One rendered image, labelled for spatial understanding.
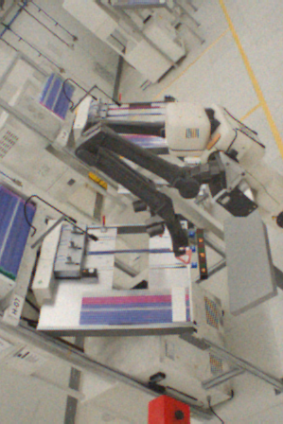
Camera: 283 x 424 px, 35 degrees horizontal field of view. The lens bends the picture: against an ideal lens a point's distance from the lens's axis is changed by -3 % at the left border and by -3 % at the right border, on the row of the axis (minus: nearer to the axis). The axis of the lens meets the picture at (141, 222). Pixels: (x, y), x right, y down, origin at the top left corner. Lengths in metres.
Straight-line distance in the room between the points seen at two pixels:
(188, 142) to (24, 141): 1.74
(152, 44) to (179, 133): 4.91
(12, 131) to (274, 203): 1.92
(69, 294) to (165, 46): 4.85
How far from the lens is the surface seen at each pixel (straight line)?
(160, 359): 2.32
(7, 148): 3.29
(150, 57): 6.65
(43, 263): 2.32
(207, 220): 2.88
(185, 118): 1.68
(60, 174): 3.32
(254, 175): 1.86
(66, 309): 2.20
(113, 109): 3.66
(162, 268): 2.30
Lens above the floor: 1.99
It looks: 26 degrees down
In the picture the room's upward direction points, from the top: 55 degrees counter-clockwise
